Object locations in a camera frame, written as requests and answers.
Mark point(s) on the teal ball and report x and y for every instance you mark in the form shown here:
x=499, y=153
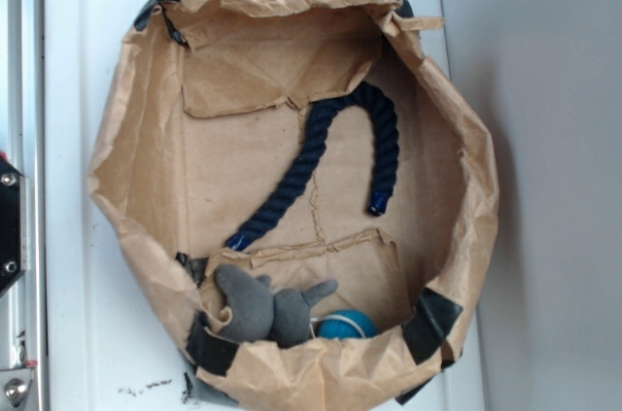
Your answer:
x=346, y=324

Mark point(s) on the grey plush toy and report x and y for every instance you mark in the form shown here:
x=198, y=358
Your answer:
x=258, y=312

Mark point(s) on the black mounting plate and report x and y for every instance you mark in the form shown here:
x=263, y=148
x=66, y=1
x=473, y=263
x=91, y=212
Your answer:
x=10, y=225

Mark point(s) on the brown paper bag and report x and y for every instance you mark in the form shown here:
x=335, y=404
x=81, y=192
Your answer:
x=302, y=140

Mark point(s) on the aluminium frame rail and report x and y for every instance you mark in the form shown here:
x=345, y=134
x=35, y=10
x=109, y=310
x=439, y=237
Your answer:
x=24, y=352

